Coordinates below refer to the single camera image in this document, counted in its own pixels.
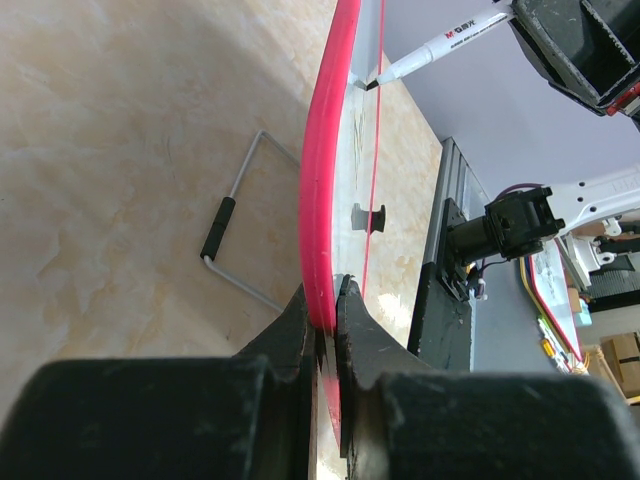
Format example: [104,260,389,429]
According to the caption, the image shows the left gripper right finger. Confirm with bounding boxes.
[335,276,639,479]

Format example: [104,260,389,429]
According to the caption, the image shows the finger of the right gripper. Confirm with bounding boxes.
[512,0,639,118]

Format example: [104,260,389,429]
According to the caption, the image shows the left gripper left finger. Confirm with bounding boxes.
[1,291,315,479]

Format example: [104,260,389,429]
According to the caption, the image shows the white marker pen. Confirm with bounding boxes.
[365,1,515,91]

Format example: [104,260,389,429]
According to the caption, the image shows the pink framed whiteboard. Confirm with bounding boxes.
[298,1,385,446]

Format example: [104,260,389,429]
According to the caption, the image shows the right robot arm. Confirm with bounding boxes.
[442,1,639,267]

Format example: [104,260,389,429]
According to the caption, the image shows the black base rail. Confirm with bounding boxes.
[407,198,491,372]

